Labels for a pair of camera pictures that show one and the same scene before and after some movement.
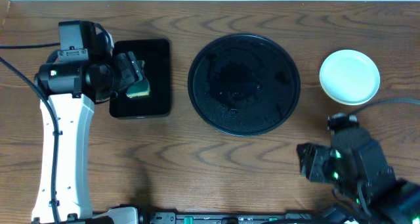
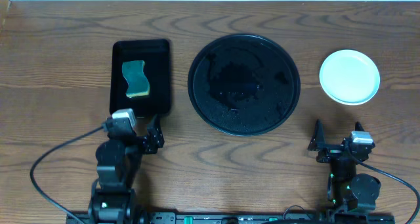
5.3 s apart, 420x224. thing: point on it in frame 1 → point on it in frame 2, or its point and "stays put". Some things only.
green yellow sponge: x=142 y=88 stays put
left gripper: x=130 y=72 → x=141 y=140
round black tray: x=244 y=85 stays put
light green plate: x=349 y=77 stays put
